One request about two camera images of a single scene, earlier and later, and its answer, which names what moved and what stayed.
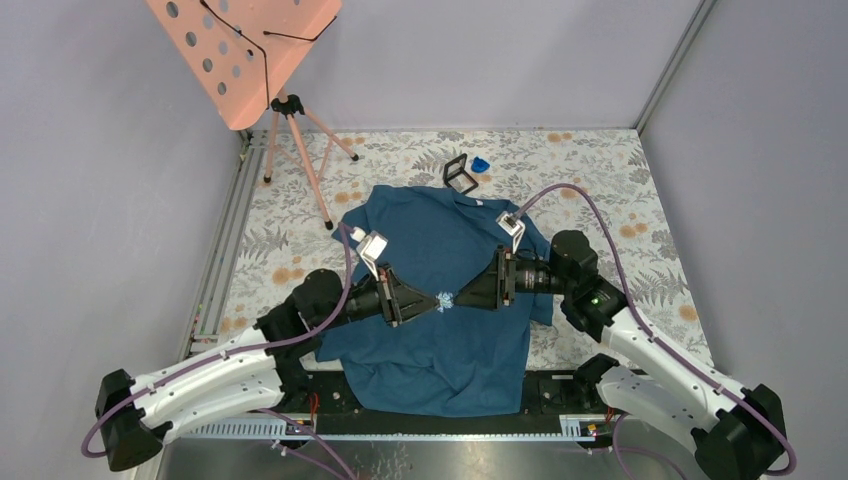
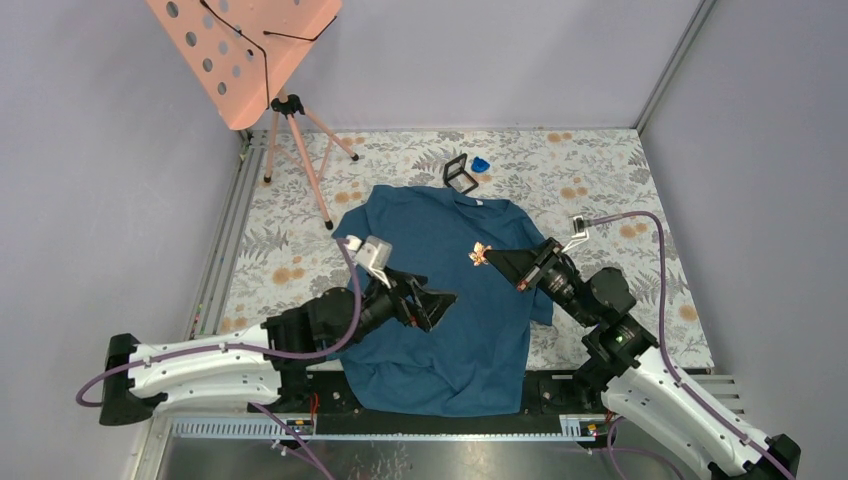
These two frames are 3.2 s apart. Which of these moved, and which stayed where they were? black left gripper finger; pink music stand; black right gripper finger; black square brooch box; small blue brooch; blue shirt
Moved: black left gripper finger; black right gripper finger
Stayed: small blue brooch; pink music stand; black square brooch box; blue shirt
